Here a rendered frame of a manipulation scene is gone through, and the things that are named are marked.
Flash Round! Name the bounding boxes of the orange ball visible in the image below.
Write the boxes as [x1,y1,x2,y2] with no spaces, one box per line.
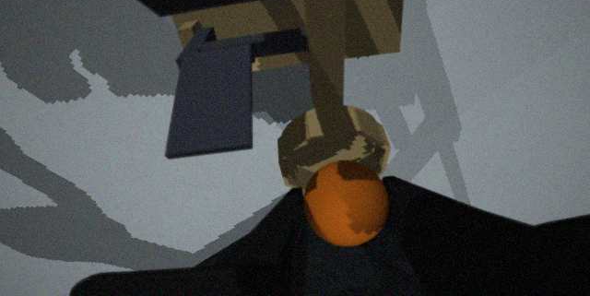
[303,160,389,246]

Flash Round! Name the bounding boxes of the tan wooden catapult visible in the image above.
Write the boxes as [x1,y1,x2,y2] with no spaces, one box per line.
[138,0,403,193]

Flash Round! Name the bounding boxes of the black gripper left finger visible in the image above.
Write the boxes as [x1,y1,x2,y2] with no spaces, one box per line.
[69,187,308,296]

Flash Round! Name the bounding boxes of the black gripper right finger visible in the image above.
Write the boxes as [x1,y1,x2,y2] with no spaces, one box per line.
[383,175,590,296]

